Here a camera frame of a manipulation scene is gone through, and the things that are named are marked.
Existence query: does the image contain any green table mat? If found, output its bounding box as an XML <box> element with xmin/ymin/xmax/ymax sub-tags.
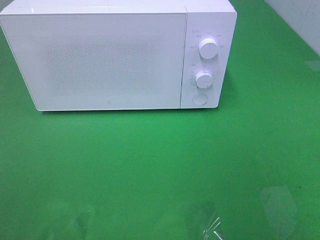
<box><xmin>0</xmin><ymin>0</ymin><xmax>320</xmax><ymax>240</ymax></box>

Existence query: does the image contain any white microwave knob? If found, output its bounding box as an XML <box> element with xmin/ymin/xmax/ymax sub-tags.
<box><xmin>198</xmin><ymin>37</ymin><xmax>219</xmax><ymax>60</ymax></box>
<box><xmin>195</xmin><ymin>70</ymin><xmax>213</xmax><ymax>89</ymax></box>

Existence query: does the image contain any round white door release button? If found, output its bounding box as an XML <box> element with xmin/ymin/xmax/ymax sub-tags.
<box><xmin>192</xmin><ymin>93</ymin><xmax>208</xmax><ymax>106</ymax></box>

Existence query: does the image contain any white microwave oven body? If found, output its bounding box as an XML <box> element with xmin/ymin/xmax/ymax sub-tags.
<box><xmin>0</xmin><ymin>0</ymin><xmax>237</xmax><ymax>109</ymax></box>

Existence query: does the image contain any white microwave door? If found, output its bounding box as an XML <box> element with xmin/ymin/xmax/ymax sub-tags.
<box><xmin>0</xmin><ymin>13</ymin><xmax>187</xmax><ymax>111</ymax></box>

